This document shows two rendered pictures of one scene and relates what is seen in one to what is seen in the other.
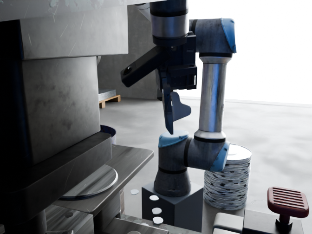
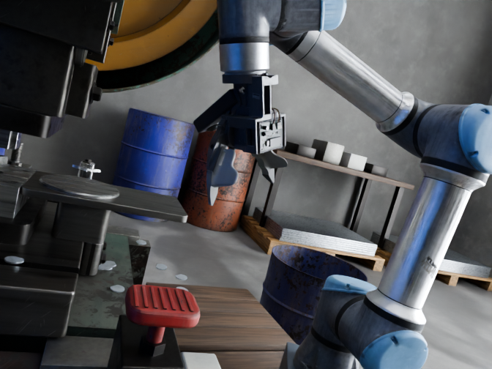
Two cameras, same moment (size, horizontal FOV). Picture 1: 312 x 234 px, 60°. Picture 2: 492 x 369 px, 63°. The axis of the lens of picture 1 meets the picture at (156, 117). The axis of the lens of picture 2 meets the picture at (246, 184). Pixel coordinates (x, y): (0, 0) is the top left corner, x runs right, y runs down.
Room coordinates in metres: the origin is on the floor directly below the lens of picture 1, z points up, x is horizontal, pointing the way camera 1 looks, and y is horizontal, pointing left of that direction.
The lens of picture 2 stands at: (0.19, -0.53, 0.94)
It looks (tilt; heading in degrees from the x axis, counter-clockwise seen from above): 7 degrees down; 48
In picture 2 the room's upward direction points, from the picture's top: 15 degrees clockwise
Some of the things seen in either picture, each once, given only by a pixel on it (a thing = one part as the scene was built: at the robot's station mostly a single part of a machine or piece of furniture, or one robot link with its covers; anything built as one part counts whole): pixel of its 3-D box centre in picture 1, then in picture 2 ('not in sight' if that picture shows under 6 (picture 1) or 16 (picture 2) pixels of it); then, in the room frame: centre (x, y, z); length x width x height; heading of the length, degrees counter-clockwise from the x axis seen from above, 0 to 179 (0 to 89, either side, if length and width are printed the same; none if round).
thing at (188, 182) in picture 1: (172, 175); (330, 351); (0.99, -0.07, 0.50); 0.15 x 0.15 x 0.10
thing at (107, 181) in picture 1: (98, 198); (102, 227); (0.46, 0.11, 0.72); 0.25 x 0.14 x 0.14; 159
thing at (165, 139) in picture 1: (174, 148); (346, 307); (0.98, -0.07, 0.62); 0.13 x 0.12 x 0.14; 67
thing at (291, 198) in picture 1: (284, 216); (155, 332); (0.40, -0.22, 0.72); 0.07 x 0.06 x 0.08; 159
